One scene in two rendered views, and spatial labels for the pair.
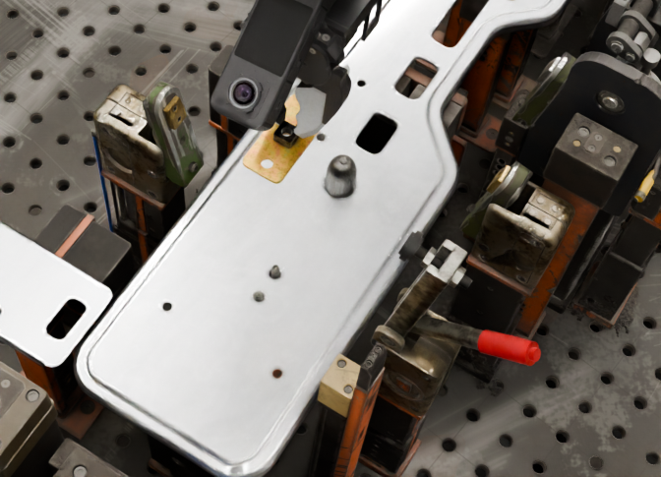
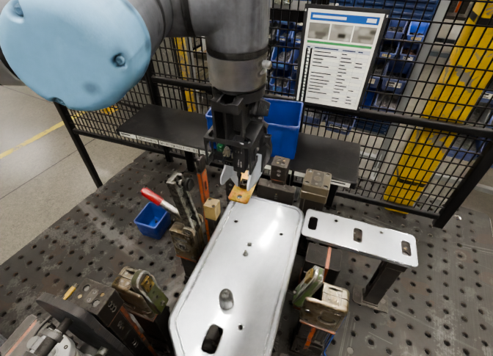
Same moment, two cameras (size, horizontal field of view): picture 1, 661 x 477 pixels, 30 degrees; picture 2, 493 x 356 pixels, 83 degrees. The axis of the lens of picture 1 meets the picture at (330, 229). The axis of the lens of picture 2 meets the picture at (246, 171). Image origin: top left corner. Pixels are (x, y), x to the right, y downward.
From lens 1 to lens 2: 1.05 m
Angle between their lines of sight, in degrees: 76
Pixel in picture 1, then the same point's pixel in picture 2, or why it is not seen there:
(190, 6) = not seen: outside the picture
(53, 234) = (336, 257)
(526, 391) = not seen: hidden behind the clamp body
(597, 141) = (89, 296)
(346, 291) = (216, 253)
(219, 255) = (269, 256)
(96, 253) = (316, 254)
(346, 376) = (210, 202)
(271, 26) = not seen: hidden behind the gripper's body
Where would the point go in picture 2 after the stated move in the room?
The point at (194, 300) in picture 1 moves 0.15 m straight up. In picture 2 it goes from (272, 238) to (276, 200)
